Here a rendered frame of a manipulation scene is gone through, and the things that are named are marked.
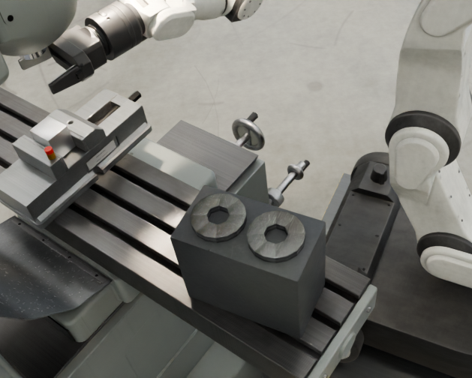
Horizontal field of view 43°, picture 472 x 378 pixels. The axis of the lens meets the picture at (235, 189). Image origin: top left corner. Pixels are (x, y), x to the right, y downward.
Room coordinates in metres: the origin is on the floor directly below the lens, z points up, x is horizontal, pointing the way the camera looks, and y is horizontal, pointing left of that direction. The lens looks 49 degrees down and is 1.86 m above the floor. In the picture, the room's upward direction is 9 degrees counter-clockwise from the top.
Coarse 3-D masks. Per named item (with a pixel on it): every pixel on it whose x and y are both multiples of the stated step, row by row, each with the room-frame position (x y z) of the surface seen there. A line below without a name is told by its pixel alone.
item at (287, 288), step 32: (224, 192) 0.64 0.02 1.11; (192, 224) 0.58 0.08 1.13; (224, 224) 0.57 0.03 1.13; (256, 224) 0.56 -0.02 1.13; (288, 224) 0.55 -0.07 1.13; (320, 224) 0.55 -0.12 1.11; (192, 256) 0.55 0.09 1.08; (224, 256) 0.52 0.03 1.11; (256, 256) 0.51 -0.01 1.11; (288, 256) 0.49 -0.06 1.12; (320, 256) 0.53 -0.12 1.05; (192, 288) 0.56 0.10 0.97; (224, 288) 0.52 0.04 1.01; (256, 288) 0.49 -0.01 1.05; (288, 288) 0.46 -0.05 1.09; (320, 288) 0.53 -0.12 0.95; (256, 320) 0.50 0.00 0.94; (288, 320) 0.46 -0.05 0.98
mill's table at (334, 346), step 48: (0, 96) 1.25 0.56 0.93; (0, 144) 1.07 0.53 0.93; (96, 192) 0.86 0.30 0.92; (144, 192) 0.84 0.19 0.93; (192, 192) 0.82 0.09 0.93; (96, 240) 0.73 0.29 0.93; (144, 240) 0.71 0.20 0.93; (144, 288) 0.63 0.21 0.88; (336, 288) 0.55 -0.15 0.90; (240, 336) 0.48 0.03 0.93; (288, 336) 0.47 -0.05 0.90; (336, 336) 0.45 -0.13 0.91
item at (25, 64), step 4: (48, 48) 0.95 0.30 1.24; (44, 52) 0.95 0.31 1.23; (48, 52) 0.95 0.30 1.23; (40, 56) 0.94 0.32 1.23; (44, 56) 0.94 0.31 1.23; (48, 56) 0.95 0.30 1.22; (20, 60) 0.92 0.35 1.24; (24, 60) 0.92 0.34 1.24; (28, 60) 0.93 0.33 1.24; (32, 60) 0.93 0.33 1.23; (36, 60) 0.93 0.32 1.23; (40, 60) 0.94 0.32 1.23; (44, 60) 0.94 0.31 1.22; (20, 64) 0.92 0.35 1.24; (24, 64) 0.92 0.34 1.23; (28, 64) 0.92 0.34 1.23; (32, 64) 0.93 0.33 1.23; (36, 64) 0.93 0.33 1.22; (24, 68) 0.92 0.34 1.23; (28, 68) 0.92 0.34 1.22
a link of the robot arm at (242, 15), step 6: (246, 0) 1.13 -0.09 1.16; (252, 0) 1.14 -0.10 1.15; (258, 0) 1.16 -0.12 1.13; (240, 6) 1.13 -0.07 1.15; (246, 6) 1.14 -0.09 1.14; (252, 6) 1.15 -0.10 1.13; (258, 6) 1.17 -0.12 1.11; (240, 12) 1.13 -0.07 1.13; (246, 12) 1.15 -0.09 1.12; (252, 12) 1.16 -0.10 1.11; (240, 18) 1.14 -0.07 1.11; (246, 18) 1.15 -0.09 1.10
